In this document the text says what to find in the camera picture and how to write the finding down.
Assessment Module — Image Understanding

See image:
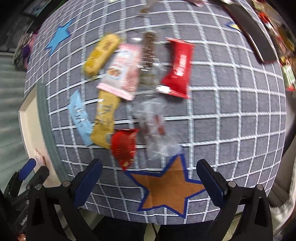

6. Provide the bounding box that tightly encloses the small red snack packet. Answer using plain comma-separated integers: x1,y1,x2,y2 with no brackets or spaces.
111,128,139,171

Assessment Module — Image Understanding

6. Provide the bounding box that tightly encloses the pink small snack packet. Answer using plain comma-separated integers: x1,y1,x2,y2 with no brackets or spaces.
34,149,46,166

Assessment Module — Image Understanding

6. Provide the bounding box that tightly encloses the clear red candy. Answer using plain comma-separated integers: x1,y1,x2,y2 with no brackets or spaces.
132,97,181,160

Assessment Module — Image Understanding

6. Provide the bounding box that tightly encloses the gold snack packet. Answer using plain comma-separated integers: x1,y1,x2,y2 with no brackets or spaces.
91,90,121,149

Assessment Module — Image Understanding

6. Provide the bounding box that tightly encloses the long red snack bar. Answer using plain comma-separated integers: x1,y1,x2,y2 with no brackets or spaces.
156,38,194,99

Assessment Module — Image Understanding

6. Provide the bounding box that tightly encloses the clear brown bar packet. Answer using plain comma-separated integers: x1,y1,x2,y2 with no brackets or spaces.
138,31,161,97

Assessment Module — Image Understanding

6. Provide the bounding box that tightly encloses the yellow rice cracker packet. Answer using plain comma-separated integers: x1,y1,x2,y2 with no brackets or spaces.
83,34,121,77

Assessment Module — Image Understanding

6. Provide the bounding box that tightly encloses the grey checked tablecloth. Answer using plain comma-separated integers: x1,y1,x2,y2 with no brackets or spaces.
25,1,286,225

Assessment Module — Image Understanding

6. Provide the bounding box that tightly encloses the light blue snack packet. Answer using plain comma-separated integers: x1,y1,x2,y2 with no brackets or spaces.
67,90,93,146

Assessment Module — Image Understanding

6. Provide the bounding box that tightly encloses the pink white snack packet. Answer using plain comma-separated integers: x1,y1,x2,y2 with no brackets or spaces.
97,43,142,101

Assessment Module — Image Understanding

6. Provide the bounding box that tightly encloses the clear grey stick packet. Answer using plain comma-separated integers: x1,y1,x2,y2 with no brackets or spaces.
138,0,158,17

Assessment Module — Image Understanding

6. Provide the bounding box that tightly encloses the cream cardboard box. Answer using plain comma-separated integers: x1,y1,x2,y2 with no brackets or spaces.
18,81,68,187

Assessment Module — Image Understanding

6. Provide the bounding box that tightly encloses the black red lacquer tray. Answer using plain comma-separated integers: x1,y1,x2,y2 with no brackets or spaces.
222,1,277,64

